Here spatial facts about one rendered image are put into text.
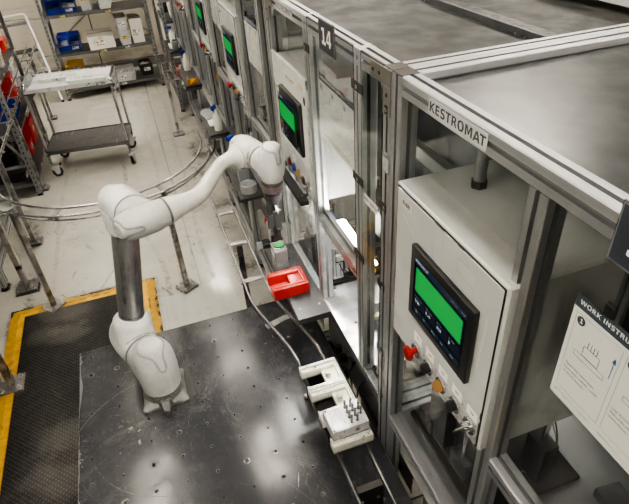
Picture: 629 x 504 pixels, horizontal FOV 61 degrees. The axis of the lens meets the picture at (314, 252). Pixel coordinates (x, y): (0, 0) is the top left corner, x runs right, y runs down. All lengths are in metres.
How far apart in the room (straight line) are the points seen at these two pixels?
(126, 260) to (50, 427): 1.48
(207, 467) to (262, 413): 0.29
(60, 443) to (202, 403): 1.18
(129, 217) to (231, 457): 0.93
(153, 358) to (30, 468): 1.28
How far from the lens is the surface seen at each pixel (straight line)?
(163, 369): 2.18
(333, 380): 2.00
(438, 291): 1.15
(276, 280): 2.35
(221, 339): 2.50
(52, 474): 3.18
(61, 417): 3.40
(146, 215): 1.89
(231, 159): 2.19
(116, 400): 2.41
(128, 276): 2.16
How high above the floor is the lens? 2.40
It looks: 36 degrees down
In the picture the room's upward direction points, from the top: 4 degrees counter-clockwise
